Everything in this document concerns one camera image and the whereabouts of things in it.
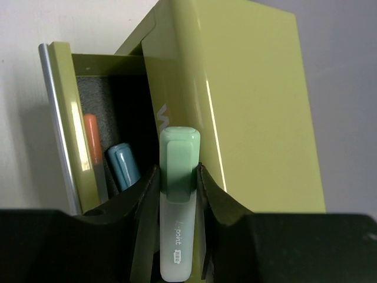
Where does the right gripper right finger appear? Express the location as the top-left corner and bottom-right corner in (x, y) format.
(196, 164), (376, 282)

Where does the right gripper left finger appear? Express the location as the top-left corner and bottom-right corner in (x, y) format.
(1, 166), (161, 282)

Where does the blue highlighter marker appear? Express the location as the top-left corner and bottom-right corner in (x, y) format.
(107, 143), (141, 191)

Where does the orange highlighter marker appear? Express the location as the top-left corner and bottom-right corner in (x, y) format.
(84, 113), (108, 203)

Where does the green highlighter marker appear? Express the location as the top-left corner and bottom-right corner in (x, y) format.
(160, 127), (200, 282)

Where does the green metal drawer box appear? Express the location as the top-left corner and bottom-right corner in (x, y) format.
(39, 1), (326, 214)

